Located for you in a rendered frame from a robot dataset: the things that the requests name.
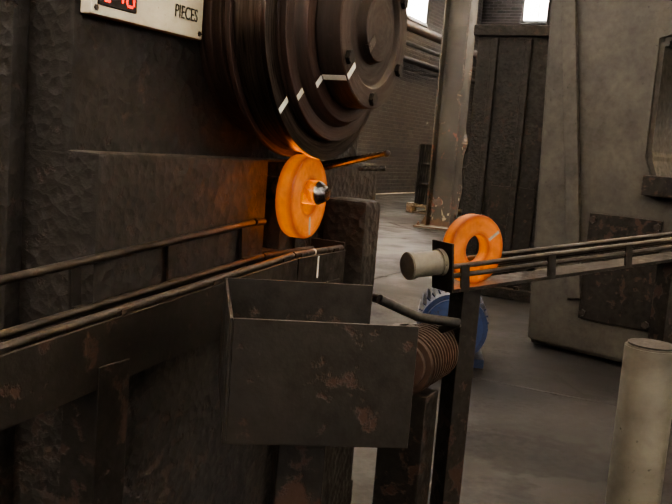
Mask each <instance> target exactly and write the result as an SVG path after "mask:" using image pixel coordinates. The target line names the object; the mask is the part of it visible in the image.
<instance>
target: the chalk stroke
mask: <svg viewBox="0 0 672 504"><path fill-rule="evenodd" d="M355 68H356V65H355V62H354V64H353V65H352V67H351V69H350V70H349V72H348V74H347V77H348V80H349V78H350V76H351V75H352V73H353V71H354V70H355ZM322 76H323V79H324V80H347V79H346V76H345V75H324V74H322ZM322 76H321V75H320V77H319V79H318V80H317V82H316V86H317V88H318V86H319V85H320V83H321V82H322V80H323V79H322ZM303 93H304V91H303V88H301V90H300V91H299V93H298V95H297V99H298V101H299V99H300V98H301V96H302V95H303ZM288 102H289V101H288V99H287V97H286V98H285V100H284V101H283V103H282V104H281V106H280V108H279V112H280V114H281V112H282V111H283V109H284V108H285V106H286V105H287V103H288Z"/></svg>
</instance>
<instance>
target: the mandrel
mask: <svg viewBox="0 0 672 504"><path fill-rule="evenodd" d="M278 179H279V177H276V176H267V189H266V199H270V200H275V197H276V188H277V183H278ZM330 195H331V191H330V188H329V187H328V186H327V185H325V184H324V183H323V182H321V181H315V180H308V181H307V182H306V184H305V186H304V188H303V192H302V203H305V204H313V205H320V204H322V203H324V202H326V201H328V200H329V198H330Z"/></svg>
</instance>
